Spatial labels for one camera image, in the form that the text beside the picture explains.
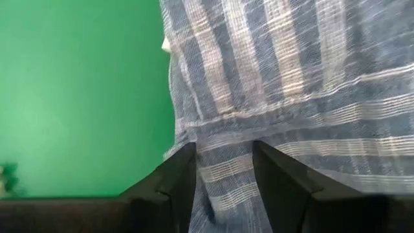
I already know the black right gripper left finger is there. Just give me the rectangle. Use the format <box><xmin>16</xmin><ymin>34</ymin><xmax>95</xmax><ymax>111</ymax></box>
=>
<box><xmin>0</xmin><ymin>142</ymin><xmax>197</xmax><ymax>233</ymax></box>

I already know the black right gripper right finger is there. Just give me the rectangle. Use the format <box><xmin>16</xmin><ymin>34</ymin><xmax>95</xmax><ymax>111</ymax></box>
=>
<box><xmin>252</xmin><ymin>140</ymin><xmax>414</xmax><ymax>233</ymax></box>

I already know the blue patterned garment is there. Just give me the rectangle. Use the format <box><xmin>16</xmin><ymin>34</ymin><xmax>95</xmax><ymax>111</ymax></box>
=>
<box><xmin>158</xmin><ymin>0</ymin><xmax>414</xmax><ymax>233</ymax></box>

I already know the succulent plant in dark pot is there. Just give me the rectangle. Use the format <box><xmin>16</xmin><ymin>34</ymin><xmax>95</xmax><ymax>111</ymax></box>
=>
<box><xmin>0</xmin><ymin>162</ymin><xmax>22</xmax><ymax>197</ymax></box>

